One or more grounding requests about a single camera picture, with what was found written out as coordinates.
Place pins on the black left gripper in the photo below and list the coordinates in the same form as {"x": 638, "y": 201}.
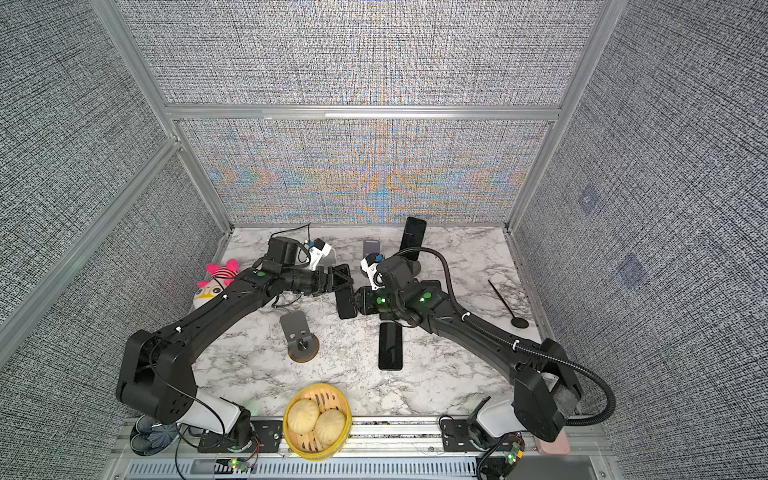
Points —
{"x": 329, "y": 280}

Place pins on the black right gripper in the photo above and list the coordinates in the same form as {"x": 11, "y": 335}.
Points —
{"x": 365, "y": 296}

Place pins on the steamed bun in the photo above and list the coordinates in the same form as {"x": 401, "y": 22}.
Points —
{"x": 329, "y": 427}
{"x": 302, "y": 416}

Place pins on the left steamed bun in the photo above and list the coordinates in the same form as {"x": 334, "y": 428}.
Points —
{"x": 302, "y": 416}

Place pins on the aluminium front rail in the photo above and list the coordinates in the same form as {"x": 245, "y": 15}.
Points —
{"x": 379, "y": 447}

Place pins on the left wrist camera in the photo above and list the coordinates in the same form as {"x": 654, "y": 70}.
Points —
{"x": 293, "y": 253}

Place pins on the yellow bamboo steamer basket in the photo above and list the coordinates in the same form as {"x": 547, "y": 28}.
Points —
{"x": 326, "y": 397}

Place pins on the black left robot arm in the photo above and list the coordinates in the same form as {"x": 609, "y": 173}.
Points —
{"x": 156, "y": 376}

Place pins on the grey round phone stand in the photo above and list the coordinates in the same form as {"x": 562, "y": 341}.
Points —
{"x": 371, "y": 247}

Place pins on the pink white plush toy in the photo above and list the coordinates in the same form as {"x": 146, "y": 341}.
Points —
{"x": 220, "y": 276}

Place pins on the black stylus on table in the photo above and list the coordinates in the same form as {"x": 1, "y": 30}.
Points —
{"x": 516, "y": 321}

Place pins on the pink pad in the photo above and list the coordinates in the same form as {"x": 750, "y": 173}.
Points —
{"x": 559, "y": 447}

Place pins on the right steamed bun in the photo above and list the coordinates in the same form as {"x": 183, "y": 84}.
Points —
{"x": 329, "y": 427}

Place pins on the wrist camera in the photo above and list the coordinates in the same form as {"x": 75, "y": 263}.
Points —
{"x": 369, "y": 266}
{"x": 293, "y": 253}

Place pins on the front wooden base phone stand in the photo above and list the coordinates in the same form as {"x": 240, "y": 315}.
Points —
{"x": 302, "y": 344}

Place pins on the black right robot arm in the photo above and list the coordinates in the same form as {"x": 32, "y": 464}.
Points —
{"x": 546, "y": 391}

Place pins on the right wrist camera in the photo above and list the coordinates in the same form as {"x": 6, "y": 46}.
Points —
{"x": 369, "y": 266}

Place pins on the black phone front wooden stand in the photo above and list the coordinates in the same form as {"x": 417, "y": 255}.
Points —
{"x": 432, "y": 285}

